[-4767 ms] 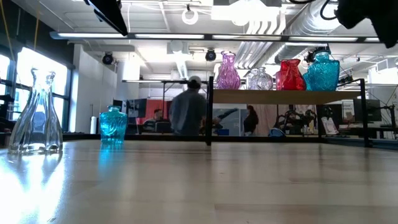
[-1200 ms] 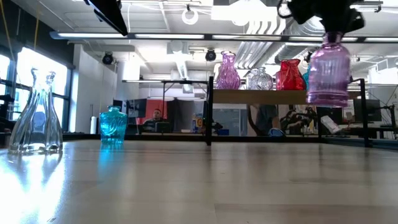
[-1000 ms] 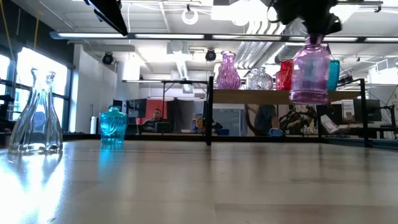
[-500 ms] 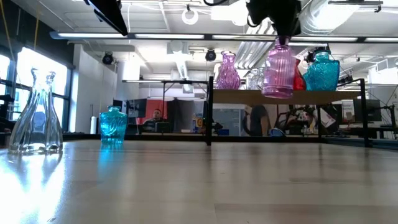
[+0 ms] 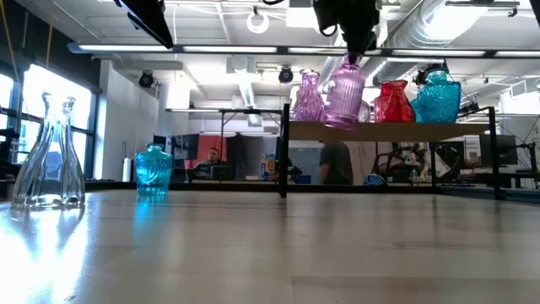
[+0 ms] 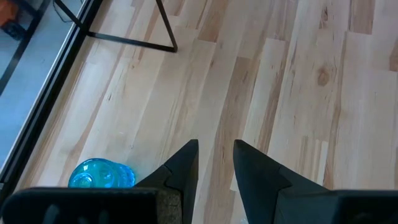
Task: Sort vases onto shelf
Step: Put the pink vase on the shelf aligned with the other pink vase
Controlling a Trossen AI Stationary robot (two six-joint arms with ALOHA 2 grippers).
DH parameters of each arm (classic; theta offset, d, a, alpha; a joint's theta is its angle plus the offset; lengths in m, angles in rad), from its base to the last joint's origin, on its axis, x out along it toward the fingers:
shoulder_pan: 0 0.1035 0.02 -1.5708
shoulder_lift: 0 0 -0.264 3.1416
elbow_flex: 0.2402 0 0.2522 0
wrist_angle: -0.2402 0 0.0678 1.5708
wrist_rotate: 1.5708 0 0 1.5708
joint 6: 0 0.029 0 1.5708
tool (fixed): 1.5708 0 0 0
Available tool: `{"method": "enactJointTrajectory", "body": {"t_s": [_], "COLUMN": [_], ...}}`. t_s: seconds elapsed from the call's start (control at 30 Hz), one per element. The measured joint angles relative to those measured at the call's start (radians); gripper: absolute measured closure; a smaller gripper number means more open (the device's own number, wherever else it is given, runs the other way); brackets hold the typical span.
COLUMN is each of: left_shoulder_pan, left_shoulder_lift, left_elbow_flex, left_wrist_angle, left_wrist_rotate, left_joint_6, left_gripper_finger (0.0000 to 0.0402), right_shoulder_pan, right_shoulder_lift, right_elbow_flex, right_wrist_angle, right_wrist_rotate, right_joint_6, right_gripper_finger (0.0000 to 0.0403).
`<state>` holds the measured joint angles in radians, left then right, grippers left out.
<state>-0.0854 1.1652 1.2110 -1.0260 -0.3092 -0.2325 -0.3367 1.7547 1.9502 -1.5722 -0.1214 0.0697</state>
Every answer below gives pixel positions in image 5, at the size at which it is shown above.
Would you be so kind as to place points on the red partition panel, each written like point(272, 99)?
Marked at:
point(202, 145)

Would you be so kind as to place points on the wooden shelf black metal frame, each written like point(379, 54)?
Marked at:
point(379, 131)

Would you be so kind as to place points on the yellow blue printed box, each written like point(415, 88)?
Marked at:
point(268, 166)

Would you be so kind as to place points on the clear faceted glass vase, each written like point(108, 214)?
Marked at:
point(48, 160)

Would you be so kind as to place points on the blue white rounded object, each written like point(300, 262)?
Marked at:
point(374, 180)

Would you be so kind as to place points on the red ribbed bottle vase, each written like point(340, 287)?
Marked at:
point(376, 110)

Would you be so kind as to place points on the blue small round vase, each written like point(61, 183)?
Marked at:
point(154, 169)

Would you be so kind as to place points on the white cylinder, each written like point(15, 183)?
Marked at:
point(126, 169)

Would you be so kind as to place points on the round black camera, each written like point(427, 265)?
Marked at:
point(286, 75)
point(146, 79)

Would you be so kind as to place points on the beige hanging curtain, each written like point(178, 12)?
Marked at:
point(365, 160)

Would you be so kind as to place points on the pink diamond-pattern carafe vase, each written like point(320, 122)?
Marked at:
point(309, 101)

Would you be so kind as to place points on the red bulbous glass vase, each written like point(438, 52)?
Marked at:
point(394, 105)

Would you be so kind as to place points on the black background monitor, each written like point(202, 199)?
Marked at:
point(502, 150)
point(185, 145)

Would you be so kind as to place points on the pink ribbed bottle vase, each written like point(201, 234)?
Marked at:
point(343, 97)

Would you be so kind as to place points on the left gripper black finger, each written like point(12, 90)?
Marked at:
point(147, 19)

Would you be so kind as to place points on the blue square cut-glass vase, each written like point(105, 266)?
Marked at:
point(439, 101)

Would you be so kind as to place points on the black overhead rig camera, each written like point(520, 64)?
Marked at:
point(419, 78)

